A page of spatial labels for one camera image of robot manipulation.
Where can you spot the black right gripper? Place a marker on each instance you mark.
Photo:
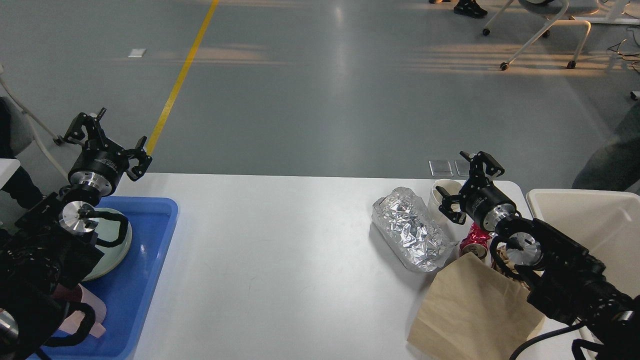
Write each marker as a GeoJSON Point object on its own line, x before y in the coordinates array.
{"type": "Point", "coordinates": [485, 203]}

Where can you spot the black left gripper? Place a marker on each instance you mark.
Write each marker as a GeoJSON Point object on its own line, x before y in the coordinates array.
{"type": "Point", "coordinates": [101, 163]}

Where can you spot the white paper cup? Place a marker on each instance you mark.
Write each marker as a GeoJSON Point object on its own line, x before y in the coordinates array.
{"type": "Point", "coordinates": [452, 187]}

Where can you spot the light green plate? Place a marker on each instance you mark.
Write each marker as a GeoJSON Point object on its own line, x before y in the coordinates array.
{"type": "Point", "coordinates": [112, 255]}

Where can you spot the pink mug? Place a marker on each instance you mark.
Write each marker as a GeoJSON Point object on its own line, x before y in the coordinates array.
{"type": "Point", "coordinates": [95, 305]}

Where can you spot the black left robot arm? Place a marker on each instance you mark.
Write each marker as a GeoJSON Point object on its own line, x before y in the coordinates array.
{"type": "Point", "coordinates": [60, 241]}

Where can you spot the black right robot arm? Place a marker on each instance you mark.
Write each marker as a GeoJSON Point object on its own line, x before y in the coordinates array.
{"type": "Point", "coordinates": [566, 283]}

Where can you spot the right metal floor plate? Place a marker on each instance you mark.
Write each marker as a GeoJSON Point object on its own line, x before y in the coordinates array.
{"type": "Point", "coordinates": [462, 168]}

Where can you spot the metal floor plate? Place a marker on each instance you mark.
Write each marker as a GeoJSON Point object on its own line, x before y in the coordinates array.
{"type": "Point", "coordinates": [441, 169]}
{"type": "Point", "coordinates": [462, 168]}

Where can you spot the left metal floor plate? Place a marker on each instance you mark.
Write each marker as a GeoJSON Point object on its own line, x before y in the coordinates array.
{"type": "Point", "coordinates": [441, 169]}

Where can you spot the crushed red can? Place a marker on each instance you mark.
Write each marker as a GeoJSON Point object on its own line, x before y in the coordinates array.
{"type": "Point", "coordinates": [476, 241]}

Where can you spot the crumpled aluminium foil container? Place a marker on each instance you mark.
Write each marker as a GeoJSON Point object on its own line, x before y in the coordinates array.
{"type": "Point", "coordinates": [408, 229]}

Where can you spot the crumpled brown paper ball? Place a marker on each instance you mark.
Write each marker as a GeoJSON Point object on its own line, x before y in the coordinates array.
{"type": "Point", "coordinates": [502, 255]}

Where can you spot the blue plastic tray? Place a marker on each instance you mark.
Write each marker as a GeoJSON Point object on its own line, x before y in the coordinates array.
{"type": "Point", "coordinates": [128, 290]}

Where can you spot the seated person at left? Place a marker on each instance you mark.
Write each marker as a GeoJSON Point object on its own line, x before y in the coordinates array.
{"type": "Point", "coordinates": [19, 186]}

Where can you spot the grey chair at left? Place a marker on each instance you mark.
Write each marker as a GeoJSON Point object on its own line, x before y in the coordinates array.
{"type": "Point", "coordinates": [23, 130]}

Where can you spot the white table at left edge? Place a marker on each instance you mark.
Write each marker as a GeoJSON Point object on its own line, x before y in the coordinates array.
{"type": "Point", "coordinates": [7, 169]}

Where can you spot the brown paper bag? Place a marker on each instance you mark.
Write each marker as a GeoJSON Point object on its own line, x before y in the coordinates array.
{"type": "Point", "coordinates": [472, 312]}

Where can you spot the beige plastic bin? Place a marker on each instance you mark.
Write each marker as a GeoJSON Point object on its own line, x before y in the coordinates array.
{"type": "Point", "coordinates": [607, 223]}

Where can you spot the person in white shorts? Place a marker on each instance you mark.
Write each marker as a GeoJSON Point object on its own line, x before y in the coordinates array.
{"type": "Point", "coordinates": [470, 9]}

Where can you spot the white desk frame background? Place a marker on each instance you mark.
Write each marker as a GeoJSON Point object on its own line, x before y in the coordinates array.
{"type": "Point", "coordinates": [614, 12]}

